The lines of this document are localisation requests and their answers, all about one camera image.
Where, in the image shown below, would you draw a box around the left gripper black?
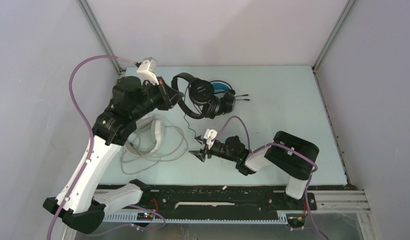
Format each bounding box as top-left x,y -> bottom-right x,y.
130,76 -> 184,121

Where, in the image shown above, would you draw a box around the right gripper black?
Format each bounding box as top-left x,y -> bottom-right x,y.
189,141 -> 239,163

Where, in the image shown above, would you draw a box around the small black headphones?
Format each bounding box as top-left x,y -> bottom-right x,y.
171,72 -> 223,120

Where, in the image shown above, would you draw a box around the white gaming headphones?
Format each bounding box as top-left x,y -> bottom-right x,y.
119,115 -> 189,176

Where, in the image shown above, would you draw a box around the large black blue headphones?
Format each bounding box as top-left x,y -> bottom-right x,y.
202,80 -> 249,119

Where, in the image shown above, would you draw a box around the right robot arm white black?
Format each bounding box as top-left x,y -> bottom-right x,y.
189,129 -> 320,209

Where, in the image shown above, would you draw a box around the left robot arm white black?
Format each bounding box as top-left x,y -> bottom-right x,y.
43,76 -> 184,234

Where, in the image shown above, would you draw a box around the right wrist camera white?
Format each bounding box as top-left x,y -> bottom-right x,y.
203,128 -> 218,150

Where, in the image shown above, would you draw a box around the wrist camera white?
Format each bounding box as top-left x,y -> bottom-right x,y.
203,128 -> 218,150
136,57 -> 159,86

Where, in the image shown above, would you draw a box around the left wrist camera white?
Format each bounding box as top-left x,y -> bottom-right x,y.
136,57 -> 159,86

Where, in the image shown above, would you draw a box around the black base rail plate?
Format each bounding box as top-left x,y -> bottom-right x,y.
92,184 -> 317,221

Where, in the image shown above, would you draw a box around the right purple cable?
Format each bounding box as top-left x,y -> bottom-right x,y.
211,115 -> 330,240

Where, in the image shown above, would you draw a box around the purple cable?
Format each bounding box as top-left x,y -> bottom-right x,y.
46,55 -> 167,240
211,115 -> 330,240

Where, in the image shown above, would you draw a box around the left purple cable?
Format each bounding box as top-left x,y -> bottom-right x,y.
46,55 -> 167,240

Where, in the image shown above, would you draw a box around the white slotted cable duct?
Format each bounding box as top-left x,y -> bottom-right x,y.
103,211 -> 306,225

